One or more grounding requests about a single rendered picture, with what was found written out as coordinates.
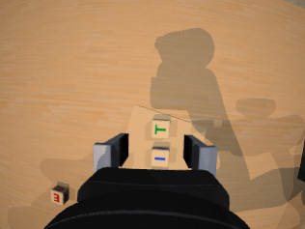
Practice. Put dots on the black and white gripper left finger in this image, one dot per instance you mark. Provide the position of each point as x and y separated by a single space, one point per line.
112 153

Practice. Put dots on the beige flat mat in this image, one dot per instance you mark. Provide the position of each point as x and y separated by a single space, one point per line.
140 142

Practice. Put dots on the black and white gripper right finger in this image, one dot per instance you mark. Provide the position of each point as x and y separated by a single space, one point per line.
199 156

